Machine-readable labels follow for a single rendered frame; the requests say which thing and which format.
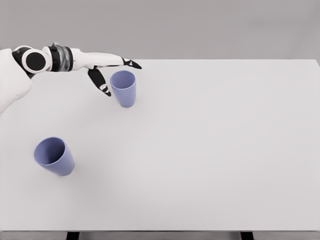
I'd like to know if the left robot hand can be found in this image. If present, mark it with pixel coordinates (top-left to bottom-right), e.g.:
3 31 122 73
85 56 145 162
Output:
82 51 143 98

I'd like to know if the blue plastic cup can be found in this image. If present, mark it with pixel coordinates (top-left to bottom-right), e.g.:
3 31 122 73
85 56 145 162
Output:
109 70 137 109
33 136 75 177

